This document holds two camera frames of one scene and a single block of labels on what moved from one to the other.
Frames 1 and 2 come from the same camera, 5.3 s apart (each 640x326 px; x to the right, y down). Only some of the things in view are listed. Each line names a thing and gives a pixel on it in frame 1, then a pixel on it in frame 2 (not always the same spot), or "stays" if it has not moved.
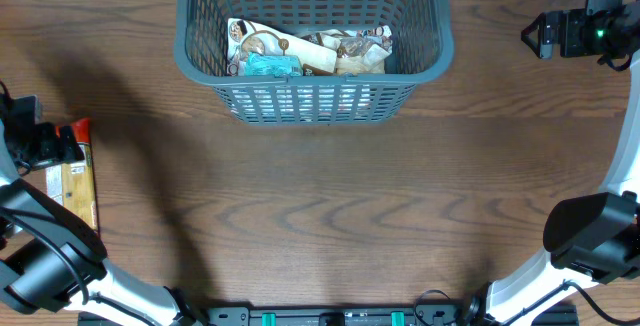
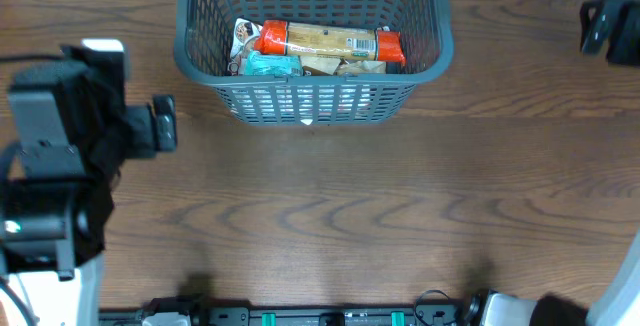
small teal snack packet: (259, 65) stays
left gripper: (49, 147) to (136, 127)
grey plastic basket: (414, 2) stays
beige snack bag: (353, 42) to (326, 64)
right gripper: (573, 22) to (627, 48)
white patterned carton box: (303, 104) stays
